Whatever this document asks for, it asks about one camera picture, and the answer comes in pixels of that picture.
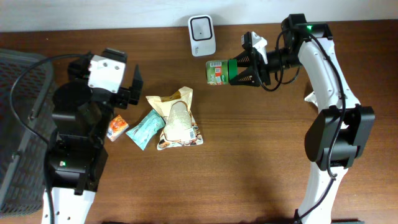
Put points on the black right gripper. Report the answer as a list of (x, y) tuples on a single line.
[(250, 56)]

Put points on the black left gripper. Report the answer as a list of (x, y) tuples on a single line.
[(131, 95)]

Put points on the green lidded jar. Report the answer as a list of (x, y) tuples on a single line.
[(220, 72)]

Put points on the orange snack packet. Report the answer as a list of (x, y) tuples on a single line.
[(116, 127)]

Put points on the teal wipes packet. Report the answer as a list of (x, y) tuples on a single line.
[(146, 129)]

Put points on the beige snack bag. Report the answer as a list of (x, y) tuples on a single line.
[(180, 128)]

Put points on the white bamboo print tube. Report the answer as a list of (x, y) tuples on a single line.
[(311, 98)]

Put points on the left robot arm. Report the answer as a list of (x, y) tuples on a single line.
[(82, 114)]

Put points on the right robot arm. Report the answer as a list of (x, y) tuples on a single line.
[(340, 132)]

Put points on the white barcode scanner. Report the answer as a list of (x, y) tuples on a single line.
[(202, 35)]

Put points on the grey plastic basket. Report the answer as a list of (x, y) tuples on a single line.
[(26, 108)]

